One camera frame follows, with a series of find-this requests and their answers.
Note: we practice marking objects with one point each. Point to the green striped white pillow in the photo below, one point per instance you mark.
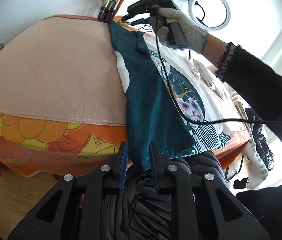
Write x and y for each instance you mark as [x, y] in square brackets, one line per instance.
[257, 173]

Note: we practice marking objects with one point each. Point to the black clothing pile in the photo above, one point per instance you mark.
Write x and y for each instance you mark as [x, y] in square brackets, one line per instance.
[260, 146]

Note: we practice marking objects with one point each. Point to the orange floral bed sheet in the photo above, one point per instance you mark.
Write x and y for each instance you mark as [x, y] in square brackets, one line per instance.
[29, 146]

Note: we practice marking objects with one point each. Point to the right forearm black sleeve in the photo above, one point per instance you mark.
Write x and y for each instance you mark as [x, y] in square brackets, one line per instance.
[255, 81]

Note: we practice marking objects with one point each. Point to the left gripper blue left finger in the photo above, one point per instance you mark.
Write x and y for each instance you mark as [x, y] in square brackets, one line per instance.
[124, 156]

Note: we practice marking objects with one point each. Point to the folded white clothes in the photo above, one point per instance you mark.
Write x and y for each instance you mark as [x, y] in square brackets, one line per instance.
[203, 73]

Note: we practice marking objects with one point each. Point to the teal and cream printed t-shirt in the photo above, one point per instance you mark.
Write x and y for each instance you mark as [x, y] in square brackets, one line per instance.
[166, 103]

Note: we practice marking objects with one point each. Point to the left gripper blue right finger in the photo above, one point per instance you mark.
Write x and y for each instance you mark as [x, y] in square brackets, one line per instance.
[154, 161]

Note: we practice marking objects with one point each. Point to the folded silver tripod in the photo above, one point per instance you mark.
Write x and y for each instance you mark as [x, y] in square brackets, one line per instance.
[108, 10]

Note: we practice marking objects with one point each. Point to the white ring light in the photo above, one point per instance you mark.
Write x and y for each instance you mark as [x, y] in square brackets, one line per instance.
[210, 14]

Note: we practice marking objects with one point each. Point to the right hand grey glove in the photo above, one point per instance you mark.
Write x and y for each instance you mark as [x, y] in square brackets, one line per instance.
[195, 36]

